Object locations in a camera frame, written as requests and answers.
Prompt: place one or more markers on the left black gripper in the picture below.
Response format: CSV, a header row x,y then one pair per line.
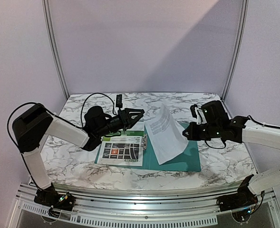
x,y
127,121

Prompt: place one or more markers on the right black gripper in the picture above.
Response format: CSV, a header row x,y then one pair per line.
x,y
193,131

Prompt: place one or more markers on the white text paper sheet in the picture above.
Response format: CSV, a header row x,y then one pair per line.
x,y
165,135

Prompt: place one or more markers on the teal file folder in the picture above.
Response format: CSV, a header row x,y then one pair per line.
x,y
151,145

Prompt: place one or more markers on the green map flyer sheet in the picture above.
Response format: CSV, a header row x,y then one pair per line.
x,y
122,150

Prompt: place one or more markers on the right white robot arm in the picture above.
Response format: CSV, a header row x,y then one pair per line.
x,y
265,135

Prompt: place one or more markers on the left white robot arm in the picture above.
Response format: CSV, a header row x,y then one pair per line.
x,y
37,123

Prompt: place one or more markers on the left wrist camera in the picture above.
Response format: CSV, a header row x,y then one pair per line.
x,y
119,104

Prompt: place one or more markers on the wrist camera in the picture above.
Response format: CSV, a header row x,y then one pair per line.
x,y
197,113
119,104

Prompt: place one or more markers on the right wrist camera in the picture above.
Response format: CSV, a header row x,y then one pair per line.
x,y
197,113

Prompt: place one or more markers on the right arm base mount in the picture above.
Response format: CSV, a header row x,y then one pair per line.
x,y
243,198

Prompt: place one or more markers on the aluminium front rail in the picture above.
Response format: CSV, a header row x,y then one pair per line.
x,y
141,209

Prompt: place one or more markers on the left aluminium frame post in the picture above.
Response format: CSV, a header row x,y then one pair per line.
x,y
54,48

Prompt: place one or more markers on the aluminium frame post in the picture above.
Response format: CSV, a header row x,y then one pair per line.
x,y
54,48
236,50

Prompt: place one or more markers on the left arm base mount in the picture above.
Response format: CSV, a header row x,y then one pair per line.
x,y
51,198

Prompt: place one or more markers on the right aluminium frame post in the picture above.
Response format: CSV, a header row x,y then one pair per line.
x,y
236,50

